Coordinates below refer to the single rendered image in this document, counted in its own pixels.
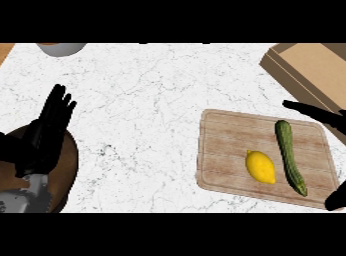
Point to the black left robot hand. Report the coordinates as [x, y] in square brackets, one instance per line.
[46, 140]

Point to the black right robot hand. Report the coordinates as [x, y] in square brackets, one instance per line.
[338, 120]

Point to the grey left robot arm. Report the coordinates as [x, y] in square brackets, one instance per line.
[18, 198]

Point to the open cardboard box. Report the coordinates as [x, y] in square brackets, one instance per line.
[323, 73]

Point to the yellow lemon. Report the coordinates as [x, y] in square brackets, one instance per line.
[260, 167]

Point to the pale wooden cutting board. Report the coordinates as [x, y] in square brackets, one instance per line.
[229, 150]

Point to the dark brown round wooden plate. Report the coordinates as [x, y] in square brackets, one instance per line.
[65, 180]

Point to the green cucumber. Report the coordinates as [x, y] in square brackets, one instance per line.
[288, 156]

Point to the grey white bowl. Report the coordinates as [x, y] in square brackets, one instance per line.
[61, 49]

